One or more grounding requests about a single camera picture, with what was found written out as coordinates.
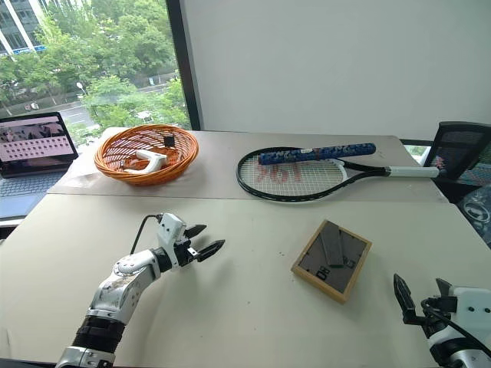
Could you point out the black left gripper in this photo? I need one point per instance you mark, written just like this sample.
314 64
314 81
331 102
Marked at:
185 253

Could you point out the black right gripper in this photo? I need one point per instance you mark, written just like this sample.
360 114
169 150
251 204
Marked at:
437 312

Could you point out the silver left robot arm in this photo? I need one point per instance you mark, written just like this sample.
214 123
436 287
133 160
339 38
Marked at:
115 291

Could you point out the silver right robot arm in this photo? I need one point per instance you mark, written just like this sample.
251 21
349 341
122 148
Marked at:
472 361

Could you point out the laptop computer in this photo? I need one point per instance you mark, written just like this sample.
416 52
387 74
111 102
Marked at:
30 153

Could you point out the clear plastic wrapped object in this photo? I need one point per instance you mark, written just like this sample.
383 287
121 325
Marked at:
477 211

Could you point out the small black square part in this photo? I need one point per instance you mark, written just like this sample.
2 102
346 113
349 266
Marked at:
169 141

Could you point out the black tennis racket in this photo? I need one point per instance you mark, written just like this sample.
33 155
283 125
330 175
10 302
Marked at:
291 180

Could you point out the orange woven basket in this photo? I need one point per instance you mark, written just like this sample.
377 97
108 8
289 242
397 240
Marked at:
115 168

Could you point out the blue patterned rolled tube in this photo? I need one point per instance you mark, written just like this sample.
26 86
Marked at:
318 153

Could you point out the black mesh office chair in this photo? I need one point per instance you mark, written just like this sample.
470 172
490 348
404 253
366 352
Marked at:
460 149

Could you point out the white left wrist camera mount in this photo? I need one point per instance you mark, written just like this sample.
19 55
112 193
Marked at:
170 230

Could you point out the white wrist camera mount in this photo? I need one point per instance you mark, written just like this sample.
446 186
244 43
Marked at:
170 230
475 306

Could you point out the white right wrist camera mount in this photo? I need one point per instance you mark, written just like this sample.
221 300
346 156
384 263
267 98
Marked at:
475 306

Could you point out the wooden picture frame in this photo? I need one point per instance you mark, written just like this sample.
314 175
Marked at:
331 264

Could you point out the black window frame post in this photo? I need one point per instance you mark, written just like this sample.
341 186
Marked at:
184 65

